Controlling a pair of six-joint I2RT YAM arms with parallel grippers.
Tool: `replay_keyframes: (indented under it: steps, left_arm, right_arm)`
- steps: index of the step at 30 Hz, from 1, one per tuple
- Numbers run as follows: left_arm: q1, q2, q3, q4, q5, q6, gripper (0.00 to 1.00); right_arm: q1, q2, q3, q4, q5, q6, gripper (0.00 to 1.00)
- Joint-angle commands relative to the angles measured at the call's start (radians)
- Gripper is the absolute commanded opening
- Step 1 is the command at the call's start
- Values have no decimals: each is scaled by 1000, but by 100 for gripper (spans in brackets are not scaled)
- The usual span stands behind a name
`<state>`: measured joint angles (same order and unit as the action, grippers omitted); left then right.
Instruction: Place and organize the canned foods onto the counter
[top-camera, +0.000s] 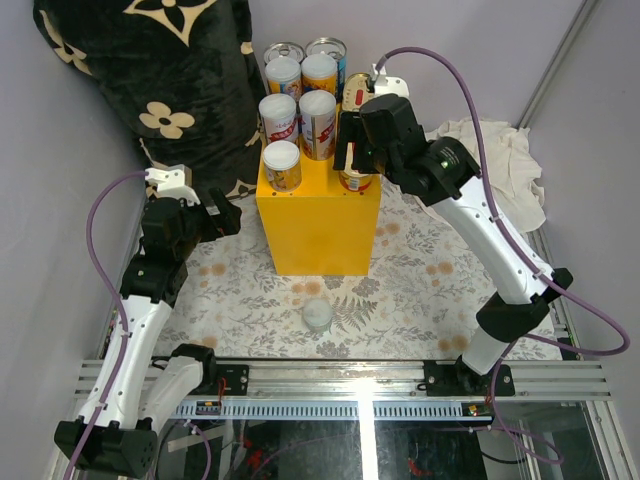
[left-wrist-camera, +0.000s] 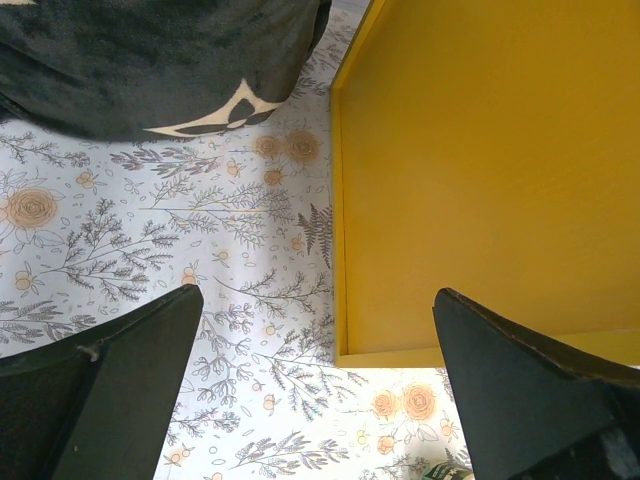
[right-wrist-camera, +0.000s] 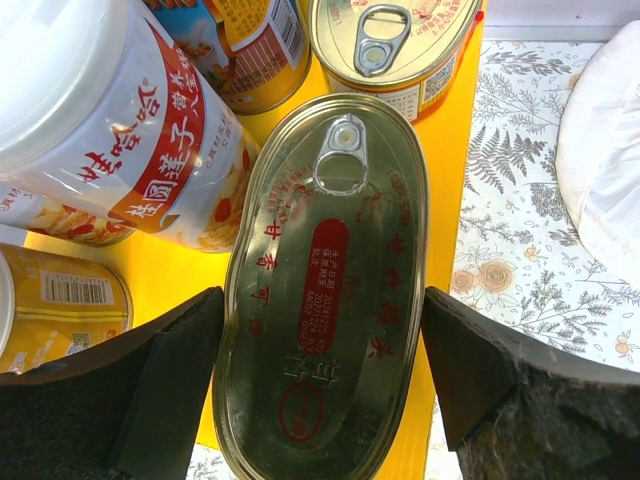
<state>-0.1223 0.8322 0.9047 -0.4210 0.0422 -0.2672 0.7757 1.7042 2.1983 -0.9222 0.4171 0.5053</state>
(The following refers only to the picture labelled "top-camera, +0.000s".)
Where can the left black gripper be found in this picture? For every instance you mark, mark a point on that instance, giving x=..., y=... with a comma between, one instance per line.
x=227, y=223

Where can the floral patterned table mat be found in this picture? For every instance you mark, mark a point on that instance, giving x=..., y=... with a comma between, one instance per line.
x=419, y=298

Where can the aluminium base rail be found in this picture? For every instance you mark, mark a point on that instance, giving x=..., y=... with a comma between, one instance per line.
x=194, y=415

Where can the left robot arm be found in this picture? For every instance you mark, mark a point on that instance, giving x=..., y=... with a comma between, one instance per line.
x=140, y=325

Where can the blue soup can top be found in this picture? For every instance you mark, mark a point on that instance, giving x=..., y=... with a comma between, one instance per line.
x=284, y=49

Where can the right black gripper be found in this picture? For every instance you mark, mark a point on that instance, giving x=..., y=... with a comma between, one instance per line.
x=349, y=130

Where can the aluminium corner post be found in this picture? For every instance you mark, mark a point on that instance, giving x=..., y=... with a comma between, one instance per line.
x=571, y=37

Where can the yellow wooden shelf cabinet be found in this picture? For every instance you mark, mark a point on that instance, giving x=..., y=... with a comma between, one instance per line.
x=319, y=228

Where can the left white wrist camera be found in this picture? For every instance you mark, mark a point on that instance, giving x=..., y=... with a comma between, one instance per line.
x=173, y=182

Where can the can with white lid front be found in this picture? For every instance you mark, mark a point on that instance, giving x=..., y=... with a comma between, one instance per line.
x=278, y=113

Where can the silver can with clear lid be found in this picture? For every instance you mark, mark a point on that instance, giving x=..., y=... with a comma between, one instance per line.
x=318, y=314

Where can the black floral plush blanket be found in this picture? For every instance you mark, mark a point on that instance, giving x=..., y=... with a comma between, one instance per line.
x=181, y=75

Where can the gold oval tin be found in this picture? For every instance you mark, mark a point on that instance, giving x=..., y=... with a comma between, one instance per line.
x=356, y=92
x=351, y=179

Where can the tall porridge can plastic lid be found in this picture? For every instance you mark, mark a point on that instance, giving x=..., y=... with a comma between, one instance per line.
x=284, y=77

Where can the white crumpled cloth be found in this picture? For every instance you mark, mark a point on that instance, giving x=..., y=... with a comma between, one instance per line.
x=514, y=175

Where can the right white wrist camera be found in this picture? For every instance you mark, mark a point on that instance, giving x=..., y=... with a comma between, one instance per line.
x=380, y=83

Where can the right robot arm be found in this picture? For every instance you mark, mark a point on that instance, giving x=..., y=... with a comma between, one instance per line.
x=447, y=178

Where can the yellow orange can plastic lid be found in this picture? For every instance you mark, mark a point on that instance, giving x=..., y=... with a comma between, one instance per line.
x=319, y=72

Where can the can with white lid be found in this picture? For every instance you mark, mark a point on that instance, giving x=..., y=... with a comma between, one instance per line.
x=318, y=124
x=281, y=161
x=278, y=113

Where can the can with white lid back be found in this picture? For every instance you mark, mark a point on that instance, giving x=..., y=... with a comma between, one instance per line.
x=281, y=161

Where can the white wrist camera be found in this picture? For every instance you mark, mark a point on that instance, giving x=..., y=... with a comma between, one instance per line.
x=380, y=83
x=173, y=182

